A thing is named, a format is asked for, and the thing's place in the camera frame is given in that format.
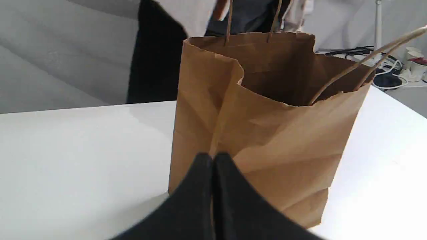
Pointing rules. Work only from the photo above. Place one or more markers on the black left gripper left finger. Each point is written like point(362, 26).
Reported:
point(185, 214)

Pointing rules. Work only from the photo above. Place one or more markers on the white pole stand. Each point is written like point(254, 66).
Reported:
point(378, 25)

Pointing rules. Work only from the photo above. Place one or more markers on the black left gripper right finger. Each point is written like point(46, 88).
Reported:
point(241, 213)

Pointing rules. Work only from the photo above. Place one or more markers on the white cups at right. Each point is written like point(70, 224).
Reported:
point(415, 66)

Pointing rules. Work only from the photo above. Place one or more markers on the grey fabric backdrop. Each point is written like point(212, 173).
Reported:
point(59, 54)

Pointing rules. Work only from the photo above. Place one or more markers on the brown paper bag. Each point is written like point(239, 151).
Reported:
point(283, 112)

